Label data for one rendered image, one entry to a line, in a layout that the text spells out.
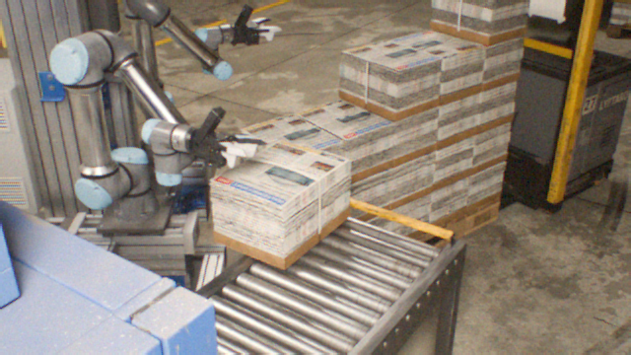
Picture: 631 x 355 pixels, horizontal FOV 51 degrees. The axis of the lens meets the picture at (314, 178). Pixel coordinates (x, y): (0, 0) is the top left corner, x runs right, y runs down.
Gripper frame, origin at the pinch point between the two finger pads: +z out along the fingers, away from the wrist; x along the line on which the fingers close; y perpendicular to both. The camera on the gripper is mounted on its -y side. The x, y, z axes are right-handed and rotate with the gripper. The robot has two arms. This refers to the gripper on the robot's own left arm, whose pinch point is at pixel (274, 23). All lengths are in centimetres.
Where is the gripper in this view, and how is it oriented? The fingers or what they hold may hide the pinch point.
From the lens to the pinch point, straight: 292.8
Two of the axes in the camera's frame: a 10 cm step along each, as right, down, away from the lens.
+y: -0.6, 8.1, 5.8
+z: 9.0, -2.1, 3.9
